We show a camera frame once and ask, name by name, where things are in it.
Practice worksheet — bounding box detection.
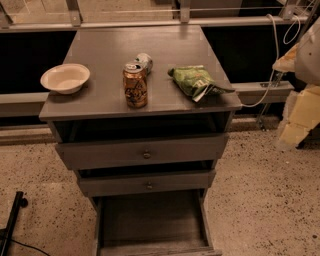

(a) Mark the green chip bag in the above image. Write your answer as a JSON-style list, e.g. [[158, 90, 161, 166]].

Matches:
[[168, 65, 234, 102]]

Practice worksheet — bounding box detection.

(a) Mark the silver green soda can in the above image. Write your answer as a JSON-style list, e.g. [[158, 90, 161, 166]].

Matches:
[[135, 53, 153, 74]]

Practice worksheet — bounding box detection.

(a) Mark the grey wooden drawer cabinet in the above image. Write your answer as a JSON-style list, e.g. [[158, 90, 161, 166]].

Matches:
[[38, 25, 243, 256]]

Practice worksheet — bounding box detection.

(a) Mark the orange soda can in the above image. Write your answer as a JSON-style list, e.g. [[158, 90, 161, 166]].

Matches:
[[123, 61, 148, 108]]

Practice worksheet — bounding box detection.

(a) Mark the black floor stand leg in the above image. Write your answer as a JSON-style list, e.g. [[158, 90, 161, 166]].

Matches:
[[0, 191, 28, 256]]

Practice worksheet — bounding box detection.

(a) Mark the grey open bottom drawer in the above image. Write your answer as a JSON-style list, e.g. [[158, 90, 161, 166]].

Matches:
[[93, 190, 222, 256]]

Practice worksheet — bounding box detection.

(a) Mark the black floor cable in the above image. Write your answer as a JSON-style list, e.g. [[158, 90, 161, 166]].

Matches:
[[0, 235, 51, 256]]

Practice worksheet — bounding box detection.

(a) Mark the metal window railing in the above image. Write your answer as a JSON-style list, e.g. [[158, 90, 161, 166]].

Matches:
[[0, 0, 319, 33]]

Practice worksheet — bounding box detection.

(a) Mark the grey top drawer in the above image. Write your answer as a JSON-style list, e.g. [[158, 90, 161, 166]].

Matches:
[[56, 133, 228, 170]]

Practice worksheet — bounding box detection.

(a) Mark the grey middle drawer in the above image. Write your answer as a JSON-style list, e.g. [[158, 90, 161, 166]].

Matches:
[[78, 169, 215, 197]]

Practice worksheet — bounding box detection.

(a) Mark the white paper bowl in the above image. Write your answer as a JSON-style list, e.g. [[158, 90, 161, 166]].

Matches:
[[40, 63, 90, 95]]

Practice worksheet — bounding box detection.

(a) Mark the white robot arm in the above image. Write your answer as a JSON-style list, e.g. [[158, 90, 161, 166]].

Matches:
[[272, 17, 320, 148]]

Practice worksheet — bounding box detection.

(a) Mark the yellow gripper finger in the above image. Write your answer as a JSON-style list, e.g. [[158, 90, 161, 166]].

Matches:
[[272, 44, 298, 73], [276, 85, 320, 149]]

